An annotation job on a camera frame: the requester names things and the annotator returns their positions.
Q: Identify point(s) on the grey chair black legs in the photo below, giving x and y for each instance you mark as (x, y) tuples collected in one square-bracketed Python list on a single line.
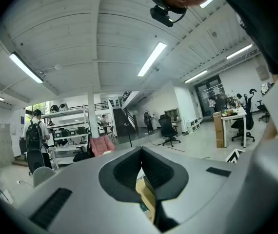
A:
[(42, 175)]

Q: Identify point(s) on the dark glass door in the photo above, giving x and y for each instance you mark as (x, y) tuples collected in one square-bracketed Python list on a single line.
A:
[(202, 94)]

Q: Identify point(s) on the person's right forearm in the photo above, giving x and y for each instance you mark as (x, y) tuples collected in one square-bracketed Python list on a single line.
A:
[(270, 130)]

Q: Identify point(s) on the black backpack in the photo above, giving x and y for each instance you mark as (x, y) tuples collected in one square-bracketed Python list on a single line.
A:
[(34, 138)]

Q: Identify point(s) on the grey cubby cabinet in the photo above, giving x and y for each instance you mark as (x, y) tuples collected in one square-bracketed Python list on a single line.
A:
[(175, 111)]

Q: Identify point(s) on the person's black t-shirt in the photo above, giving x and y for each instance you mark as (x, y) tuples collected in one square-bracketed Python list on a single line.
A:
[(263, 21)]

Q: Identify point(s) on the long cardboard box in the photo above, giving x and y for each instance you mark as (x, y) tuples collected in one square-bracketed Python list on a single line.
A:
[(218, 130)]

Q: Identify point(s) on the black staircase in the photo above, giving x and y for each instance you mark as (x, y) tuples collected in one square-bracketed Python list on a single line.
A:
[(120, 123)]

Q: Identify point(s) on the white desk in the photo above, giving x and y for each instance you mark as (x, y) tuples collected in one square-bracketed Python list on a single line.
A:
[(234, 116)]

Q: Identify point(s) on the green tissue box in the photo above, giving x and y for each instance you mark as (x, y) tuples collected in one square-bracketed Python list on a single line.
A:
[(142, 206)]

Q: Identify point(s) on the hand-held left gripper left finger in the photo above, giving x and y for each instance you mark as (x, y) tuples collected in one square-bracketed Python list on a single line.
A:
[(85, 177)]

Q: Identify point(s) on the black head-worn camera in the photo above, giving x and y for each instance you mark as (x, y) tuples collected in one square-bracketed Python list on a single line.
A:
[(161, 14)]

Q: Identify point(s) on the pink armchair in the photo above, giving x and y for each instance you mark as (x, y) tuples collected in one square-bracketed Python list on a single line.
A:
[(102, 144)]

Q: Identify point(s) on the round wooden table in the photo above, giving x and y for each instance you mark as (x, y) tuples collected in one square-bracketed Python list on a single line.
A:
[(146, 200)]

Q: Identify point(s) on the black round-back chair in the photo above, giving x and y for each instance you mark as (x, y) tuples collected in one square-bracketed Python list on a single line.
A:
[(35, 161)]

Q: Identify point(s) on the low white cabinet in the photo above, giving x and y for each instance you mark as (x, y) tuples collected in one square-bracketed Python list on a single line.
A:
[(195, 124)]

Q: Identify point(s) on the white shelf rack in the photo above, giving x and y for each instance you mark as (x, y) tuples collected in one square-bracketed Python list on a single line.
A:
[(65, 112)]

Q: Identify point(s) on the grey locker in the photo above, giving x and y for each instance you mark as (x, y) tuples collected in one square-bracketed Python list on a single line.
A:
[(5, 142)]

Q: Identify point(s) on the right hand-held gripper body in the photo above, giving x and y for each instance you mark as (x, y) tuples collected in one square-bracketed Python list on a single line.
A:
[(235, 156)]

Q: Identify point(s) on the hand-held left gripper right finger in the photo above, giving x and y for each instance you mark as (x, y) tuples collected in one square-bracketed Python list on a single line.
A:
[(197, 174)]

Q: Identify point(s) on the black office chair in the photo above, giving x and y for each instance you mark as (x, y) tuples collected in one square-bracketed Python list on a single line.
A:
[(250, 121), (167, 127), (83, 156), (263, 111)]

